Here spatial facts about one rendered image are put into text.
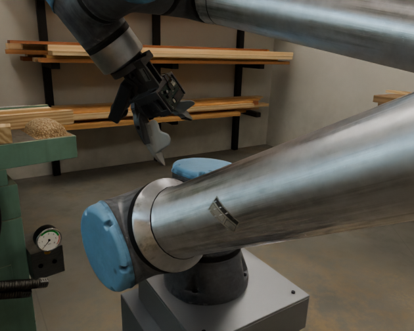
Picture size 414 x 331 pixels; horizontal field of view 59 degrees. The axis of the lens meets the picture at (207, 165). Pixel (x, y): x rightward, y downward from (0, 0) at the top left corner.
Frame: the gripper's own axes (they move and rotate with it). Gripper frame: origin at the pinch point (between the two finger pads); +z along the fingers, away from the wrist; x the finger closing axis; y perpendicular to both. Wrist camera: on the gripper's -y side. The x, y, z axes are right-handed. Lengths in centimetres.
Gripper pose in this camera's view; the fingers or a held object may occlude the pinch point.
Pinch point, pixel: (176, 142)
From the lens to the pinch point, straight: 80.0
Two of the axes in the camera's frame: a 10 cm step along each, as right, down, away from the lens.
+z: 5.2, 7.0, 4.9
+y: 7.9, -1.6, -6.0
